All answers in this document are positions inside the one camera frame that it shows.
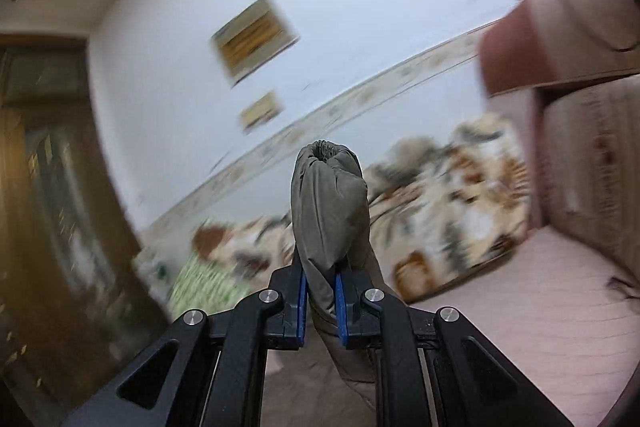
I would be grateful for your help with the small framed picture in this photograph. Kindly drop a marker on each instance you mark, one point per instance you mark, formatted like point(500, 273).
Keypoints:
point(252, 39)

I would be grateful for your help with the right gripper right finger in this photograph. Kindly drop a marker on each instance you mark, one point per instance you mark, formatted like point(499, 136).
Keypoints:
point(357, 328)

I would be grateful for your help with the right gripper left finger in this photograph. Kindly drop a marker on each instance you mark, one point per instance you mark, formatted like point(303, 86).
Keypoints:
point(286, 329)

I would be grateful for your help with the striped floral back cushion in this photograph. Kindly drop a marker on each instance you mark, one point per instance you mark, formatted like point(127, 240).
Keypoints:
point(591, 168)

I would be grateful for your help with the beige wall switch plate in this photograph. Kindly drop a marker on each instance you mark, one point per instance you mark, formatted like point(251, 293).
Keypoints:
point(261, 111)

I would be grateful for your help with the leaf-patterned beige blanket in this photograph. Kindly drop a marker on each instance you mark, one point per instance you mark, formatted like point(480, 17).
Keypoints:
point(437, 213)

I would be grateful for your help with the grey-brown quilted puffer jacket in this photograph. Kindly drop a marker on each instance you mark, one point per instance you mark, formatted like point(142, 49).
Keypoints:
point(331, 225)

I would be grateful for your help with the wooden door with glass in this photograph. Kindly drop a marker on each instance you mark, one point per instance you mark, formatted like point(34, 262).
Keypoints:
point(72, 310)

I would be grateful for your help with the green white checkered quilt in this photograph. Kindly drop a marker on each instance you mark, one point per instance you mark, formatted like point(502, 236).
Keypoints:
point(206, 286)

